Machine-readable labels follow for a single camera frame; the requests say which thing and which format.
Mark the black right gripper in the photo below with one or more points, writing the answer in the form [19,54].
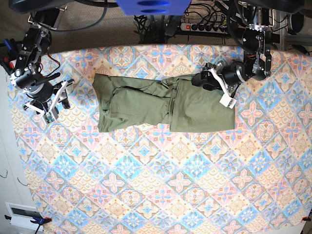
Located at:
[51,96]

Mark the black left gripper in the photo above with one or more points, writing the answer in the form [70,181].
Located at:
[207,80]

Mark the olive green t-shirt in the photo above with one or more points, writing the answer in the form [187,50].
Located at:
[125,101]

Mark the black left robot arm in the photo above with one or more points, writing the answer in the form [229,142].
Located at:
[256,43]

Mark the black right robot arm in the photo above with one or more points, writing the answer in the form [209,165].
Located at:
[27,71]

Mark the white power strip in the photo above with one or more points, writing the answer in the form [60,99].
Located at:
[195,27]

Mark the colourful patterned tablecloth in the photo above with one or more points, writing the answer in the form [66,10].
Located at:
[147,180]

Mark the black cylinder right background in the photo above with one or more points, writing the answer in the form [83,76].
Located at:
[296,22]

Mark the blue orange clamp lower left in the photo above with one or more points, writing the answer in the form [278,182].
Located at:
[40,221]

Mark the orange clamp lower right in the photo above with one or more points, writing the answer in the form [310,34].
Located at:
[307,219]

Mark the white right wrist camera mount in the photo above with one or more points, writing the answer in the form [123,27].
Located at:
[48,116]

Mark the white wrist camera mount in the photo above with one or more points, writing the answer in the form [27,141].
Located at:
[48,116]
[223,87]

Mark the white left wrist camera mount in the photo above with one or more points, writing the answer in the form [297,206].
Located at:
[223,87]

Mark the white wall outlet box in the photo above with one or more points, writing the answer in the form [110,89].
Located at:
[21,210]

